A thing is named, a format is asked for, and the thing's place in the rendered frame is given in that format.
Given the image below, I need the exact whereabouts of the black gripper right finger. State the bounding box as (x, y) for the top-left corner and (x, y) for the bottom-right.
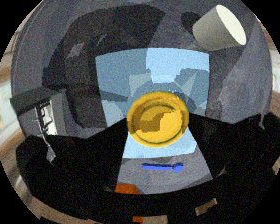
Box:
(188, 112), (261, 179)

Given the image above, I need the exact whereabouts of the yellow round plate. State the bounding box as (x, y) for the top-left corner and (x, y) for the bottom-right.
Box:
(125, 91), (189, 148)

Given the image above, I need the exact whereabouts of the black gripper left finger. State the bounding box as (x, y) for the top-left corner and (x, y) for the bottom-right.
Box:
(46, 117), (128, 192)

